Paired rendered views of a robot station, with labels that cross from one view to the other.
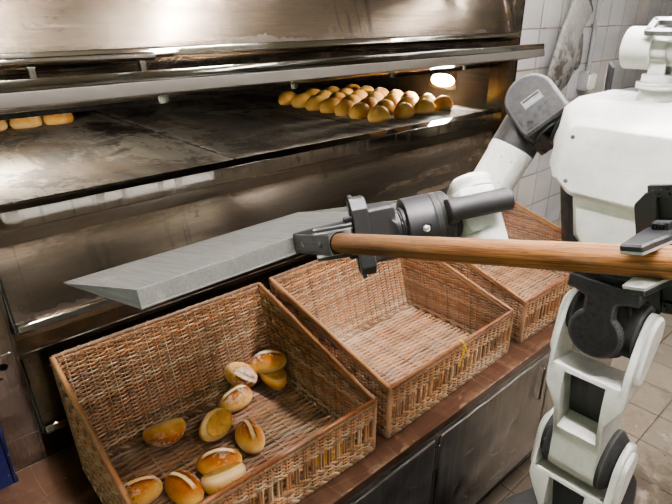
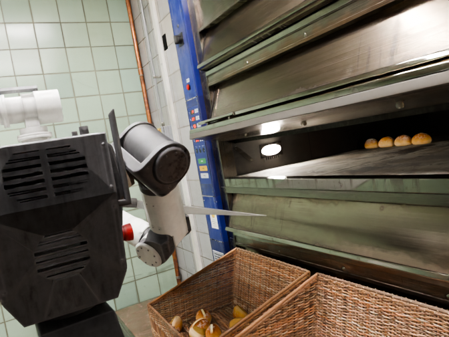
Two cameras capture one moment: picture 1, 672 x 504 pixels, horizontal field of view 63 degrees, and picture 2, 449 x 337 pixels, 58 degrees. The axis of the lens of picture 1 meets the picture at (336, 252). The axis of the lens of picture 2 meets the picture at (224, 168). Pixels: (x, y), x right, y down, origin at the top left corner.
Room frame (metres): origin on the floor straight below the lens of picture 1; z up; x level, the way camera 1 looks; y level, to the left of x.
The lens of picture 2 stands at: (1.46, -1.22, 1.36)
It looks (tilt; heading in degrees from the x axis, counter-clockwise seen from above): 4 degrees down; 104
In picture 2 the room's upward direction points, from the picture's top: 10 degrees counter-clockwise
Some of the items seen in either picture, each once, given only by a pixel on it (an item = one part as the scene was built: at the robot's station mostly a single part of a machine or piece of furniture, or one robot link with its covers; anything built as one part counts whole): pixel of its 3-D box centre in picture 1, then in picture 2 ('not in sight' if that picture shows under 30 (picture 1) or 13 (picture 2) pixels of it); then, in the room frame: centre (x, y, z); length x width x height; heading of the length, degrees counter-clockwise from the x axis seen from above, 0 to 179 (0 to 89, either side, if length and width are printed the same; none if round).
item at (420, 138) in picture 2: (57, 115); (421, 138); (1.94, 0.98, 1.21); 0.10 x 0.07 x 0.06; 136
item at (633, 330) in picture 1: (609, 319); not in sight; (0.94, -0.55, 0.98); 0.14 x 0.13 x 0.12; 44
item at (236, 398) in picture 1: (235, 396); not in sight; (1.15, 0.26, 0.62); 0.10 x 0.07 x 0.05; 134
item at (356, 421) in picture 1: (219, 404); (224, 307); (1.00, 0.27, 0.72); 0.56 x 0.49 x 0.28; 131
